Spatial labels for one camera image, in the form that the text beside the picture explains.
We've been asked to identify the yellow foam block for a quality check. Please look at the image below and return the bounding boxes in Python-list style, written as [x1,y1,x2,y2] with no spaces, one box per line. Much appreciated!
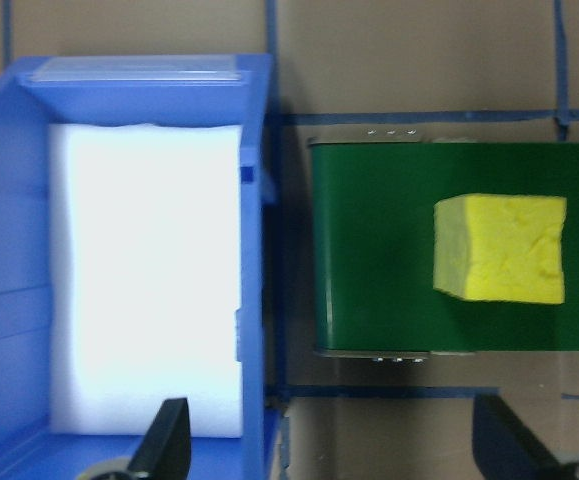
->
[432,193,568,306]

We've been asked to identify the white foam pad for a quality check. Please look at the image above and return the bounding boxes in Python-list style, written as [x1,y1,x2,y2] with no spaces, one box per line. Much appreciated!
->
[46,121,245,441]

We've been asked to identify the green conveyor belt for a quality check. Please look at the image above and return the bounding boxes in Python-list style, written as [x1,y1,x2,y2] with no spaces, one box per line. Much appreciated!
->
[305,130,579,364]

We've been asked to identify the blue plastic storage bin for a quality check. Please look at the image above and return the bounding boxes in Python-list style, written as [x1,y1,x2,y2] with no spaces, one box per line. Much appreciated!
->
[0,53,291,480]

